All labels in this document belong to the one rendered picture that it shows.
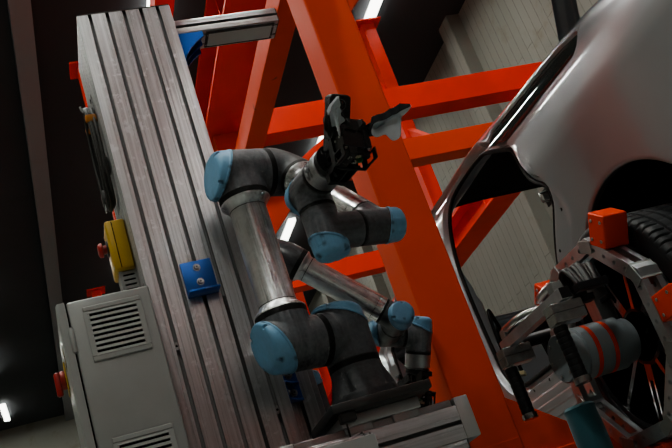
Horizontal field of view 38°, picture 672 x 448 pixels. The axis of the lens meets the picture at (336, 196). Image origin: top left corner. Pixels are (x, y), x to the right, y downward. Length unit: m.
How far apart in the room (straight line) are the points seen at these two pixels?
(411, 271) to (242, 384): 0.96
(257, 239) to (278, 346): 0.26
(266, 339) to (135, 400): 0.32
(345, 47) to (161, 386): 1.62
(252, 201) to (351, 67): 1.26
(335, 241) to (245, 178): 0.38
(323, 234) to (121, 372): 0.57
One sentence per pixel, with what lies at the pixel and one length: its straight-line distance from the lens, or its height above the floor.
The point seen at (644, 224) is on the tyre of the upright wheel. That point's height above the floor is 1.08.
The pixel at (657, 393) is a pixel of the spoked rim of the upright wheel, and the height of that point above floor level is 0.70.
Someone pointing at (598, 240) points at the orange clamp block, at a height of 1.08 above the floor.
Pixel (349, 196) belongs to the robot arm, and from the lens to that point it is 2.04.
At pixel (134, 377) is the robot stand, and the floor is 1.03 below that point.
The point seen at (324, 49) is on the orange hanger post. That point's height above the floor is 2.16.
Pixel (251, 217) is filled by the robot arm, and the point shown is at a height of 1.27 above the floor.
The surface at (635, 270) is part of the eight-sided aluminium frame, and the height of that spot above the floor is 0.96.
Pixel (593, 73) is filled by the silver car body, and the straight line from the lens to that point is 2.87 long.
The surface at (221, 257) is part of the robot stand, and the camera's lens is 2.32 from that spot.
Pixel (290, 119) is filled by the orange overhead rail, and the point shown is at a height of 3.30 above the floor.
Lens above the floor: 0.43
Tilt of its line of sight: 23 degrees up
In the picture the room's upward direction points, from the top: 20 degrees counter-clockwise
